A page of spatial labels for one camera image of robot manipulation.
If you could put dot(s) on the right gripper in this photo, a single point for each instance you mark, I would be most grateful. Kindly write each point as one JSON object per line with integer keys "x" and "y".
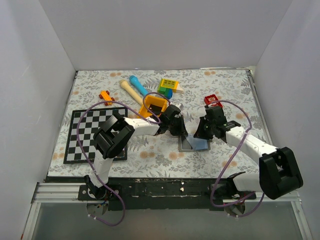
{"x": 199, "y": 133}

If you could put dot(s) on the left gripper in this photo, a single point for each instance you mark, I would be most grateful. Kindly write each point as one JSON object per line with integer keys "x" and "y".
{"x": 182, "y": 130}

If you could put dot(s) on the grey card holder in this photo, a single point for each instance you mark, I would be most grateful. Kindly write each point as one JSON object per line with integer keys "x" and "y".
{"x": 198, "y": 145}

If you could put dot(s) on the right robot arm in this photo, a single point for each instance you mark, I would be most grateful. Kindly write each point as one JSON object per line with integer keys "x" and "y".
{"x": 279, "y": 173}

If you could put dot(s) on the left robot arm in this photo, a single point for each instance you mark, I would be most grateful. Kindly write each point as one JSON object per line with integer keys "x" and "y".
{"x": 113, "y": 135}

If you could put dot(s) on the black card in bin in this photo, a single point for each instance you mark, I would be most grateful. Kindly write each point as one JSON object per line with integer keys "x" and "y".
{"x": 155, "y": 109}

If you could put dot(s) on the red owl block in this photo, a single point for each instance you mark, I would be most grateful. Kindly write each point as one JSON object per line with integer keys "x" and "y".
{"x": 212, "y": 101}

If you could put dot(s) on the yellow toy bin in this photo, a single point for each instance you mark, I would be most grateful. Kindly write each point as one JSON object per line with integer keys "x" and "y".
{"x": 156, "y": 104}

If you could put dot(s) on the colourful block house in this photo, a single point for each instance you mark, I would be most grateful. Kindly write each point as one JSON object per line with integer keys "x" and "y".
{"x": 168, "y": 87}

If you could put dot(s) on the cream wooden pin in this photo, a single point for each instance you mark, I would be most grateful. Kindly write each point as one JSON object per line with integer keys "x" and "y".
{"x": 125, "y": 85}

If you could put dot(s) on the orange toy car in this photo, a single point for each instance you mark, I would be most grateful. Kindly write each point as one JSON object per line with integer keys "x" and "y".
{"x": 105, "y": 96}

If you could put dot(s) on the black white chessboard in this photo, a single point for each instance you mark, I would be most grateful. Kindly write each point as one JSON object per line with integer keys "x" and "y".
{"x": 80, "y": 144}

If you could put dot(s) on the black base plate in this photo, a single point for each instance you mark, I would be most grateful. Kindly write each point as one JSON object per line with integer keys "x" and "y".
{"x": 148, "y": 193}

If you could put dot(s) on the aluminium frame rail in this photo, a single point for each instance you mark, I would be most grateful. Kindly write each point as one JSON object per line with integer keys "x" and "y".
{"x": 57, "y": 213}

